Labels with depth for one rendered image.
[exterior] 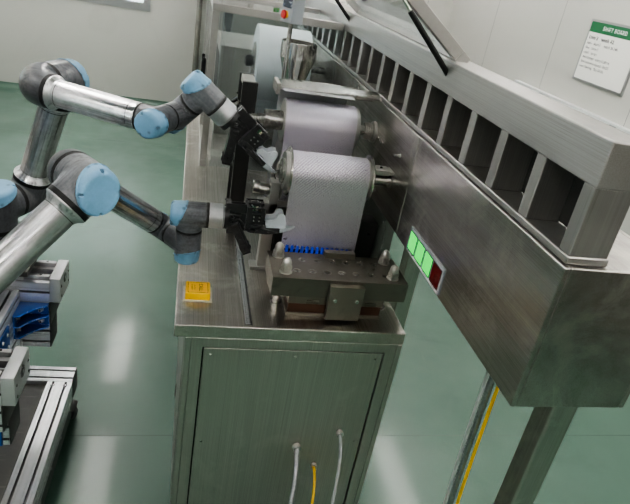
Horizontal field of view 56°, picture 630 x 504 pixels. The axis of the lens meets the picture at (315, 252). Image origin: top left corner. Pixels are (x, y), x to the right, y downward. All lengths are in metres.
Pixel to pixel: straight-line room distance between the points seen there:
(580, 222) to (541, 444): 0.57
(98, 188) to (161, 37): 5.83
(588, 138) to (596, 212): 0.12
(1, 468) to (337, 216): 1.35
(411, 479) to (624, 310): 1.62
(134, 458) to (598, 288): 1.89
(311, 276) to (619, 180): 0.91
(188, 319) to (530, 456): 0.91
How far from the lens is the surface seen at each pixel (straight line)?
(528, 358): 1.15
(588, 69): 5.16
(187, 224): 1.74
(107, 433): 2.63
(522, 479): 1.50
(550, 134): 1.16
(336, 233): 1.83
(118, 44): 7.31
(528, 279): 1.15
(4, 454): 2.31
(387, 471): 2.63
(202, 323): 1.65
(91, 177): 1.47
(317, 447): 1.99
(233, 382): 1.77
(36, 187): 2.11
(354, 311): 1.73
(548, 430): 1.41
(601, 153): 1.04
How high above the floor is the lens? 1.82
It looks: 26 degrees down
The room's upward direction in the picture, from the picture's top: 11 degrees clockwise
